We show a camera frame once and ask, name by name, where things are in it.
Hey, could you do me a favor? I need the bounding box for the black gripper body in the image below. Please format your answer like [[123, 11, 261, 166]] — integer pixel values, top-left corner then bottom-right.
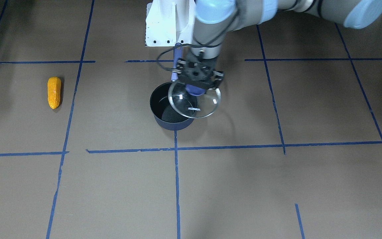
[[176, 58, 224, 90]]

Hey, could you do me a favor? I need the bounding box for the dark blue saucepan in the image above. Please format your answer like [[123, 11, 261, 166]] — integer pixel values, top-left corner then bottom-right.
[[150, 42, 199, 131]]

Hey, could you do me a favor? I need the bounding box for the glass pot lid blue knob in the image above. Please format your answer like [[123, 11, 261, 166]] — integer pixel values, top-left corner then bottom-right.
[[168, 80, 222, 119]]

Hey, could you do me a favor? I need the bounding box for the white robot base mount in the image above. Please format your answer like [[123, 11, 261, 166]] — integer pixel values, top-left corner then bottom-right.
[[145, 0, 196, 47]]

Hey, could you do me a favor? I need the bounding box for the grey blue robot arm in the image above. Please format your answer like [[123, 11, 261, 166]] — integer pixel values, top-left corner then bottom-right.
[[176, 0, 382, 96]]

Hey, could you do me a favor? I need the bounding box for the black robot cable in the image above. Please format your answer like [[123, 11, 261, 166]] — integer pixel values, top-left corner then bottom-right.
[[156, 42, 198, 74]]

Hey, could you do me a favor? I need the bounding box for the orange toy corn cob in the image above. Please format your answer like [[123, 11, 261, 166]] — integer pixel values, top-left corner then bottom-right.
[[47, 77, 62, 110]]

